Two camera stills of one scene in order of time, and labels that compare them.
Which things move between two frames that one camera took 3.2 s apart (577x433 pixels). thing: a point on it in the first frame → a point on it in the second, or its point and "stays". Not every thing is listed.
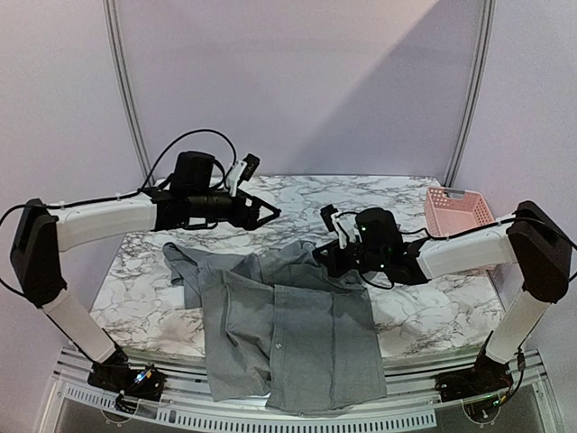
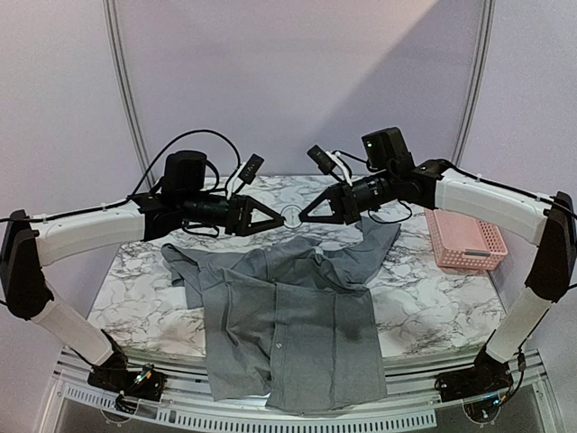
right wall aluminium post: (486, 38) stays
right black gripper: (336, 257) → (345, 203)
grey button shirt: (279, 326) stays
